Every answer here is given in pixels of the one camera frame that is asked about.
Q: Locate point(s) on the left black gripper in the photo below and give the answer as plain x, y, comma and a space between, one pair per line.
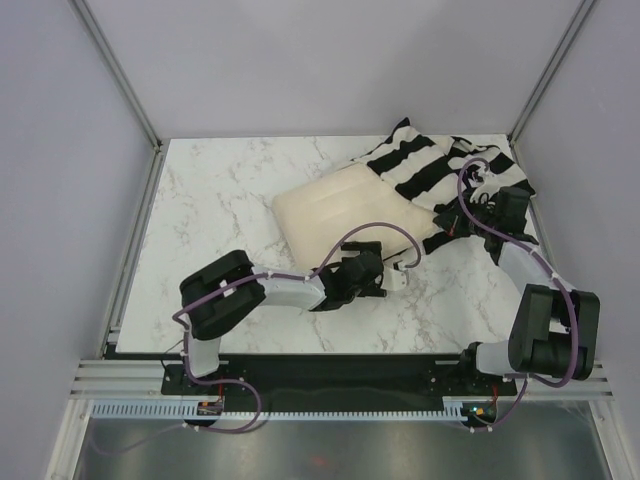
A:
361, 246

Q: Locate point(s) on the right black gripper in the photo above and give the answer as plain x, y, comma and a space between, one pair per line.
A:
451, 221

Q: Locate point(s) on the black white striped pillowcase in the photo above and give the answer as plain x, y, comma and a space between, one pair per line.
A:
425, 170

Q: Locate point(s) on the cream pillow with bear print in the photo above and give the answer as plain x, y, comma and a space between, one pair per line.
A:
315, 216

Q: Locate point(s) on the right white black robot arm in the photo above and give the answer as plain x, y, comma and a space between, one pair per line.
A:
554, 333

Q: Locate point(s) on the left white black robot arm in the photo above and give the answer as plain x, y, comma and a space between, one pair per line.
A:
218, 297

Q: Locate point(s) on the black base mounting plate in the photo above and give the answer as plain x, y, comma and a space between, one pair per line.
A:
334, 381

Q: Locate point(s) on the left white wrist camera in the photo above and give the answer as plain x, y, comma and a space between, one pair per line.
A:
395, 277

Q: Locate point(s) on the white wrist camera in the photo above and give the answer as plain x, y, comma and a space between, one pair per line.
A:
395, 277
484, 181

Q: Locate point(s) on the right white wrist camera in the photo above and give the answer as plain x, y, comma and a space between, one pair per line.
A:
484, 181

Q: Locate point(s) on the right aluminium frame post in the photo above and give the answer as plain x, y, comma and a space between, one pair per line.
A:
571, 32

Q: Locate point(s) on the aluminium frame post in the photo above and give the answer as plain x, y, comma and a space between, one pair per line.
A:
98, 37
571, 32

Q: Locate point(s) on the left aluminium frame post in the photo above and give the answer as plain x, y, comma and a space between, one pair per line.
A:
98, 37

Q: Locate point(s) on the aluminium extrusion rail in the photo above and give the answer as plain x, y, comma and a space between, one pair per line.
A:
142, 379

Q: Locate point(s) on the white slotted cable duct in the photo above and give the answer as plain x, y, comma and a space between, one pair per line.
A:
201, 410

